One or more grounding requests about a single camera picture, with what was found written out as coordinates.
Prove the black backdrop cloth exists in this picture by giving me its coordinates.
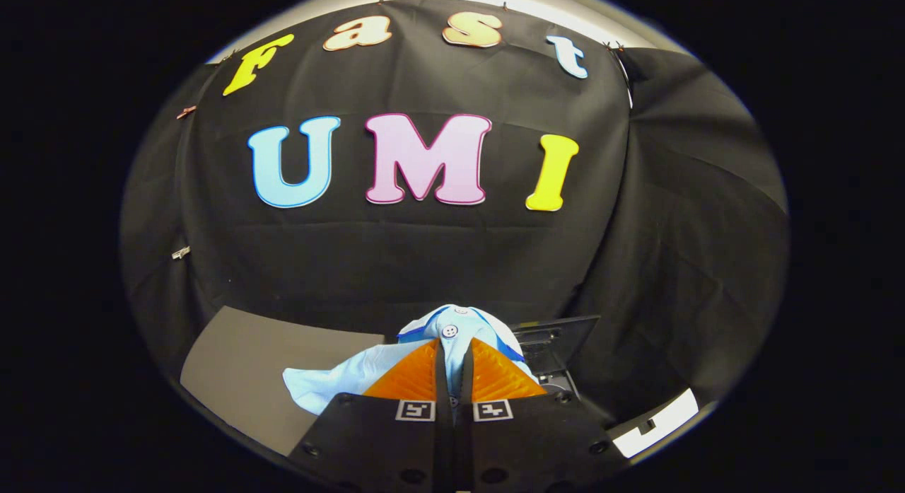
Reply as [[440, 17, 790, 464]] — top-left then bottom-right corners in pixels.
[[120, 0, 789, 437]]

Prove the light blue polo shirt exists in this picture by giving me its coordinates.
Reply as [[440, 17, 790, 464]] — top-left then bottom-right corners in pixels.
[[283, 304, 542, 416]]

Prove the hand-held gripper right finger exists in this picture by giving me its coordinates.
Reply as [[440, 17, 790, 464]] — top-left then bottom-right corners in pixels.
[[453, 337, 630, 493]]

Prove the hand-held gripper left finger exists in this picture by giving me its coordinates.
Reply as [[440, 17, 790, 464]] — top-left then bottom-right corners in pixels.
[[286, 337, 454, 493]]

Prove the dark grey washing machine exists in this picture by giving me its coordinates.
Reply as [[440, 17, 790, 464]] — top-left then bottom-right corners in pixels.
[[530, 369, 582, 403]]

